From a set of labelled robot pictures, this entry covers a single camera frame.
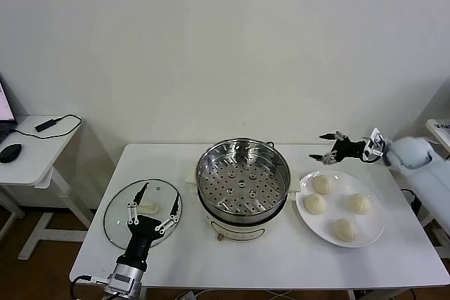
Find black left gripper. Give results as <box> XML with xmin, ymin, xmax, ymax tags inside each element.
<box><xmin>121</xmin><ymin>182</ymin><xmax>184</xmax><ymax>266</ymax></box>

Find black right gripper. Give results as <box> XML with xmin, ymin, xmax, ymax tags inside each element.
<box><xmin>308</xmin><ymin>131</ymin><xmax>368</xmax><ymax>167</ymax></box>

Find glass lid with white handle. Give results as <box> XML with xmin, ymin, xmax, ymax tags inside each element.
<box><xmin>103</xmin><ymin>178</ymin><xmax>184</xmax><ymax>250</ymax></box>

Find white steamed baozi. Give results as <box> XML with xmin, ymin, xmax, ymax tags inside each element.
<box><xmin>347</xmin><ymin>193</ymin><xmax>373</xmax><ymax>216</ymax></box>
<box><xmin>311</xmin><ymin>174</ymin><xmax>335</xmax><ymax>195</ymax></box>
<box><xmin>303</xmin><ymin>193</ymin><xmax>328</xmax><ymax>216</ymax></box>
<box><xmin>332</xmin><ymin>218</ymin><xmax>359</xmax><ymax>243</ymax></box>

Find perforated stainless steel steamer basket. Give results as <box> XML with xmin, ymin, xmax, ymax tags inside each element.
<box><xmin>195</xmin><ymin>137</ymin><xmax>292</xmax><ymax>226</ymax></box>

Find white electric cooker pot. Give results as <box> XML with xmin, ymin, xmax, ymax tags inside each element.
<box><xmin>184</xmin><ymin>166</ymin><xmax>302</xmax><ymax>243</ymax></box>

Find white oval plate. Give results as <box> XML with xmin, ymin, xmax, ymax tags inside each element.
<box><xmin>295</xmin><ymin>169</ymin><xmax>386</xmax><ymax>248</ymax></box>

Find white stand with label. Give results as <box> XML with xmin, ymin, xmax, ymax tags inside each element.
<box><xmin>425</xmin><ymin>119</ymin><xmax>450</xmax><ymax>160</ymax></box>

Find white side table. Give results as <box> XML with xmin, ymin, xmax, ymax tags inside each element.
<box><xmin>0</xmin><ymin>114</ymin><xmax>96</xmax><ymax>262</ymax></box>

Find black adapter box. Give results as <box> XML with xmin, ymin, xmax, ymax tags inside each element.
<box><xmin>34</xmin><ymin>119</ymin><xmax>59</xmax><ymax>133</ymax></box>

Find black computer mouse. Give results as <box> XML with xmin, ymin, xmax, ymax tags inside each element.
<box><xmin>0</xmin><ymin>143</ymin><xmax>23</xmax><ymax>164</ymax></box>

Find black laptop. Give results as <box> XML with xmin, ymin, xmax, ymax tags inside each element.
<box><xmin>0</xmin><ymin>73</ymin><xmax>18</xmax><ymax>145</ymax></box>

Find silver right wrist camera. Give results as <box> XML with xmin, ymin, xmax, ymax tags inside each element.
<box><xmin>364</xmin><ymin>126</ymin><xmax>387</xmax><ymax>164</ymax></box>

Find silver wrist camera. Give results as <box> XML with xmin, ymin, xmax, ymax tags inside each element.
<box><xmin>106</xmin><ymin>270</ymin><xmax>135</xmax><ymax>294</ymax></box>
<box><xmin>364</xmin><ymin>126</ymin><xmax>387</xmax><ymax>164</ymax></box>

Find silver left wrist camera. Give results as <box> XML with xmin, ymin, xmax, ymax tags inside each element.
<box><xmin>106</xmin><ymin>270</ymin><xmax>135</xmax><ymax>294</ymax></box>

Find black floor cable with plug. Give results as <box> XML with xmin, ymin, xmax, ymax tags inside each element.
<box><xmin>400</xmin><ymin>187</ymin><xmax>423</xmax><ymax>216</ymax></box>

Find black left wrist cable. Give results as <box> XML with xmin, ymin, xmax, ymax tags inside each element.
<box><xmin>70</xmin><ymin>273</ymin><xmax>106</xmax><ymax>300</ymax></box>

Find thin black adapter cable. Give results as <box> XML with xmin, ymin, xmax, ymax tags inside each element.
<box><xmin>10</xmin><ymin>113</ymin><xmax>84</xmax><ymax>138</ymax></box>

